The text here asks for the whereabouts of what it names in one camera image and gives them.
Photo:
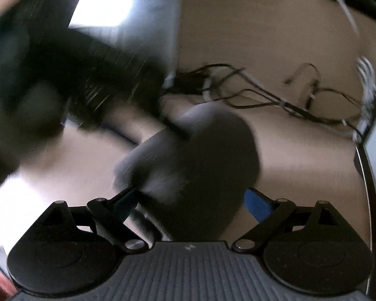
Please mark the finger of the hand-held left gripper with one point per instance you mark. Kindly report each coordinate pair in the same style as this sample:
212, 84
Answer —
177, 131

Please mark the black power adapter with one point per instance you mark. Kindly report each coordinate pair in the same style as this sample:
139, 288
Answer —
189, 83

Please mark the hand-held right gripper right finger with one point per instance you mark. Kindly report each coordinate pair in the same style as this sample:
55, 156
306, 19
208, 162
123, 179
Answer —
258, 205

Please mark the black keyboard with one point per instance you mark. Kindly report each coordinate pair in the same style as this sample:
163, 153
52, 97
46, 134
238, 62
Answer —
93, 95

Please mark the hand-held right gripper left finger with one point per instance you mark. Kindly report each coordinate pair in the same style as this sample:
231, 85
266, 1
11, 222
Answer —
125, 203

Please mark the curved silver-edged monitor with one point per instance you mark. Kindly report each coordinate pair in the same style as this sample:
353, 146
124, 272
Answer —
150, 22

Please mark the dark grey patterned sock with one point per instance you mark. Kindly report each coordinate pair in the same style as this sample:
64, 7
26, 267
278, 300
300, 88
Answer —
206, 163

